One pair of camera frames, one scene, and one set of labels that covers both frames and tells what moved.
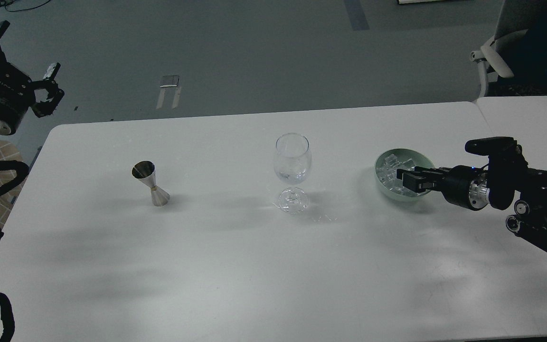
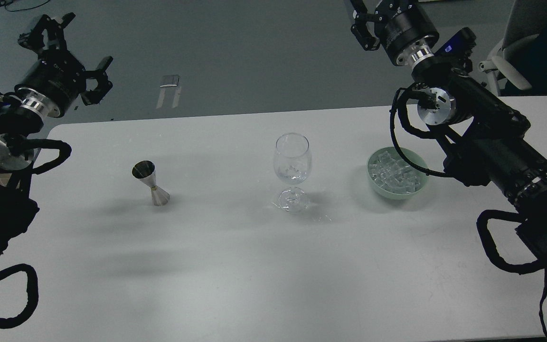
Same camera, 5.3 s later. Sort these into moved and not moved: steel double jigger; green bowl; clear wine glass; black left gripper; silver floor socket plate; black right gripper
Moved: green bowl; black right gripper; black left gripper
Not moved: clear wine glass; steel double jigger; silver floor socket plate
